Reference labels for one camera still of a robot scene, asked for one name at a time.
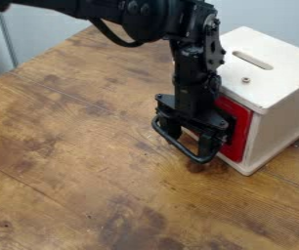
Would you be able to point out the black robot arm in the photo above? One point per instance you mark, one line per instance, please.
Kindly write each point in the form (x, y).
(135, 22)

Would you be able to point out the black metal drawer handle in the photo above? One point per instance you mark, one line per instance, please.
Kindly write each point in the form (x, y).
(195, 157)

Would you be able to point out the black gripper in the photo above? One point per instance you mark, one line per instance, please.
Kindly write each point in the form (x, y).
(189, 108)

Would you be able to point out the red wooden drawer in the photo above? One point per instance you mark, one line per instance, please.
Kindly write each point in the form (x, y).
(239, 117)

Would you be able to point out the white wooden drawer cabinet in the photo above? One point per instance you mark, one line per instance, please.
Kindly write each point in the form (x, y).
(260, 80)

